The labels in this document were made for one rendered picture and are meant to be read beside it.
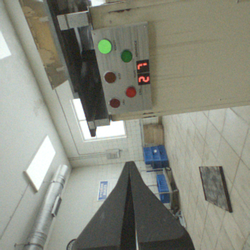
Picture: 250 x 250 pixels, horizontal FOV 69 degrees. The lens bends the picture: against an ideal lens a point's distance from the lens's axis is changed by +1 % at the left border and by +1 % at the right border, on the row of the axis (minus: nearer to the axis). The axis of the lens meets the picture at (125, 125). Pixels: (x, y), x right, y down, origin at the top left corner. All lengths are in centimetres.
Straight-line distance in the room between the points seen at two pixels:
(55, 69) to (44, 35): 21
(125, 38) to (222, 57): 28
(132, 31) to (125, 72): 10
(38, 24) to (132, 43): 93
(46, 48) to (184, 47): 99
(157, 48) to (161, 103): 17
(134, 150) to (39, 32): 476
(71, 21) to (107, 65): 13
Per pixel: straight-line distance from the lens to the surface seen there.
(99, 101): 70
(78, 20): 50
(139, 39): 50
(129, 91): 52
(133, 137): 537
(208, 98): 64
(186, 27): 55
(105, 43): 50
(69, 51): 52
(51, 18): 128
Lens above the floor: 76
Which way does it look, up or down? 3 degrees up
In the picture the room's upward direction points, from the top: 97 degrees counter-clockwise
